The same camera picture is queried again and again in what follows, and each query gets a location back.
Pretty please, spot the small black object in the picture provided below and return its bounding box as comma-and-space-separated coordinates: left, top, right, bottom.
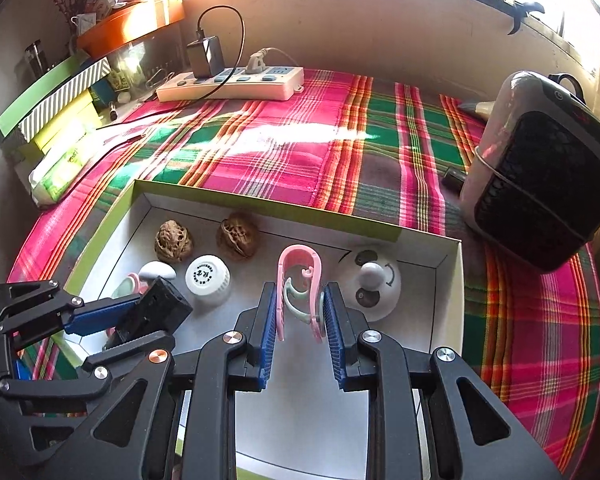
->
104, 276, 193, 353

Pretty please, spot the white bottle cap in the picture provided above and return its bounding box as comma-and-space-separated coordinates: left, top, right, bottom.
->
185, 255, 231, 308

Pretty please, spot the white and green cardboard box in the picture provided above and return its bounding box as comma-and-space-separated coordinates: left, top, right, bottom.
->
55, 179, 465, 480

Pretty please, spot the small pink and white object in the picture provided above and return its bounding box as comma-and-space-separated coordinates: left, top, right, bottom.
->
111, 272, 150, 301

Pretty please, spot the pink clip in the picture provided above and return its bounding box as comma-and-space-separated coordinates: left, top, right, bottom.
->
276, 245, 326, 343

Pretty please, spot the small brown walnut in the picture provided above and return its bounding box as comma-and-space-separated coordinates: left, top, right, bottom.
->
154, 220, 195, 263

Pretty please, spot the plaid cloth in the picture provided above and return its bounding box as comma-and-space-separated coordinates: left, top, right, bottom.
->
7, 67, 600, 480

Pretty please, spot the black charger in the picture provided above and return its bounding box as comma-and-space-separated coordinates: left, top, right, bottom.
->
186, 35, 224, 79

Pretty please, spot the black charger cable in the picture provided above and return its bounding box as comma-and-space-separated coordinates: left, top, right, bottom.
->
196, 6, 246, 96

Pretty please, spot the orange box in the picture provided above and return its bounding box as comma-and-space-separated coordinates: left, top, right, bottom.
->
76, 0, 186, 58

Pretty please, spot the glass jar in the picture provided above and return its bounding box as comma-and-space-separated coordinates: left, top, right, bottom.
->
24, 40, 51, 78

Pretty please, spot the white power strip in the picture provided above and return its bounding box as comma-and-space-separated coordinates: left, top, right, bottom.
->
156, 64, 305, 102

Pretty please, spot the white plug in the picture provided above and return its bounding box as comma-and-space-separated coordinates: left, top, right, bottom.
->
245, 47, 301, 73

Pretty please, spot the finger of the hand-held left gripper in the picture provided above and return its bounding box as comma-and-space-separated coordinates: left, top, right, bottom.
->
0, 332, 176, 480
0, 281, 146, 348

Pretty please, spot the black clamp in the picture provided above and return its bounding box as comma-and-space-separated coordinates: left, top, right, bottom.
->
507, 0, 546, 36

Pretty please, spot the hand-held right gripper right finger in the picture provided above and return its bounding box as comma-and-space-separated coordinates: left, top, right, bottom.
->
324, 282, 563, 480

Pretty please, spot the large brown walnut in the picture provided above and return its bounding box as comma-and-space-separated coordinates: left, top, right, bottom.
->
216, 212, 261, 262

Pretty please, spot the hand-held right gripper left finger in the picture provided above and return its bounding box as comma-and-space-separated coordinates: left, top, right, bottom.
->
55, 282, 278, 480

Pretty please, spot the white mug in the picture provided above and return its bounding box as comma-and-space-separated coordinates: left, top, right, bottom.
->
70, 12, 98, 38

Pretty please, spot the grey space heater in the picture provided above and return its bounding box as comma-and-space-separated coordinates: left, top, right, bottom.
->
459, 71, 600, 273

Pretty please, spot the yellow-green box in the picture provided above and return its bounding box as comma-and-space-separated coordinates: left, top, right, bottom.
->
30, 90, 101, 151

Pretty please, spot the grey round knob lid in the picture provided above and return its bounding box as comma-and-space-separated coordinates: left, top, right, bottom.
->
337, 247, 402, 322

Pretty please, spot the green tissue pack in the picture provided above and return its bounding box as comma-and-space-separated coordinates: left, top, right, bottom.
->
29, 127, 111, 206

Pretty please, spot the white round disc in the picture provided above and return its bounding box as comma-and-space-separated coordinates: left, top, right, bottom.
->
139, 261, 177, 281

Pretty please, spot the green striped box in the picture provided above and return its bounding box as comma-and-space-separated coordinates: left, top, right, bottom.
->
0, 55, 111, 148

